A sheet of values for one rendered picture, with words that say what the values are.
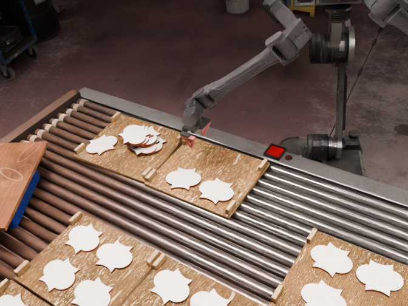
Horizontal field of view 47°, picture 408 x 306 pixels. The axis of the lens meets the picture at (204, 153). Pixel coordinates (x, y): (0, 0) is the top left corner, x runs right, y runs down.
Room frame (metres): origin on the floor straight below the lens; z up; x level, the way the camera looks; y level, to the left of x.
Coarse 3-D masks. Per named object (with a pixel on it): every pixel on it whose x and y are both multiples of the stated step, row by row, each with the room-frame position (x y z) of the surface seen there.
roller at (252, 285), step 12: (60, 192) 1.48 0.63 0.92; (72, 192) 1.48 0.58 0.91; (84, 204) 1.39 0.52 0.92; (96, 204) 1.39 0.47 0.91; (108, 216) 1.31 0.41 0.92; (120, 216) 1.30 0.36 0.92; (132, 228) 1.23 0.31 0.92; (144, 228) 1.22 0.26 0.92; (156, 240) 1.15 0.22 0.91; (168, 240) 1.14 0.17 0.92; (180, 252) 1.09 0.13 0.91; (192, 252) 1.07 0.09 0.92; (204, 264) 1.02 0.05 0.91; (216, 264) 1.01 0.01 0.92; (228, 276) 0.96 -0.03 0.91; (240, 276) 0.95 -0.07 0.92; (252, 288) 0.90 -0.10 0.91; (264, 288) 0.89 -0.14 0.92
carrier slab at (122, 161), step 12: (120, 120) 1.93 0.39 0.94; (132, 120) 1.92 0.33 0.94; (108, 132) 1.84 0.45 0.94; (120, 132) 1.83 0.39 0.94; (168, 132) 1.78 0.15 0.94; (120, 144) 1.74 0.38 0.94; (168, 144) 1.69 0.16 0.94; (180, 144) 1.69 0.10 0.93; (84, 156) 1.68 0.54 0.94; (96, 156) 1.67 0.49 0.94; (108, 156) 1.66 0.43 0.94; (120, 156) 1.65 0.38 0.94; (132, 156) 1.64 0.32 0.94; (144, 156) 1.63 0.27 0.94; (156, 156) 1.62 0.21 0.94; (168, 156) 1.61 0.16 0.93; (108, 168) 1.58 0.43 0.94; (120, 168) 1.57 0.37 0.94; (132, 168) 1.56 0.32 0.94; (144, 168) 1.55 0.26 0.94; (156, 168) 1.54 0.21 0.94; (144, 180) 1.47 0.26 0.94
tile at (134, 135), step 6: (132, 126) 1.77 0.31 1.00; (138, 126) 1.76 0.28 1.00; (144, 126) 1.76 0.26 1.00; (126, 132) 1.73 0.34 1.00; (132, 132) 1.72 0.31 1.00; (138, 132) 1.72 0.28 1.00; (144, 132) 1.71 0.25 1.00; (126, 138) 1.69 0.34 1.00; (132, 138) 1.68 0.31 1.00; (138, 138) 1.67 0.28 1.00; (144, 138) 1.67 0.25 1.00; (132, 144) 1.65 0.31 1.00; (138, 144) 1.64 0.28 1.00
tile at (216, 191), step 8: (208, 184) 1.38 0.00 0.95; (216, 184) 1.38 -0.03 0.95; (224, 184) 1.37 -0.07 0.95; (232, 184) 1.37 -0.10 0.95; (200, 192) 1.35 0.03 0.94; (208, 192) 1.34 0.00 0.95; (216, 192) 1.33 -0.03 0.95; (224, 192) 1.32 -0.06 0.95; (232, 192) 1.32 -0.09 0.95; (216, 200) 1.29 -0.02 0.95; (224, 200) 1.28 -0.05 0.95
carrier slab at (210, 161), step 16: (208, 144) 1.65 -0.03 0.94; (176, 160) 1.57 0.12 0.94; (192, 160) 1.56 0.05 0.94; (208, 160) 1.54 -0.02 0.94; (224, 160) 1.53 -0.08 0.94; (240, 160) 1.52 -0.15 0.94; (256, 160) 1.50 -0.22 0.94; (160, 176) 1.48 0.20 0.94; (208, 176) 1.44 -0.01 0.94; (224, 176) 1.43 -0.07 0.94; (240, 176) 1.42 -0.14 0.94; (256, 176) 1.41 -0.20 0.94; (176, 192) 1.37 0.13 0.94; (192, 192) 1.36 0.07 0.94; (240, 192) 1.32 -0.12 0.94; (208, 208) 1.26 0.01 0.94; (224, 208) 1.25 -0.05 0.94
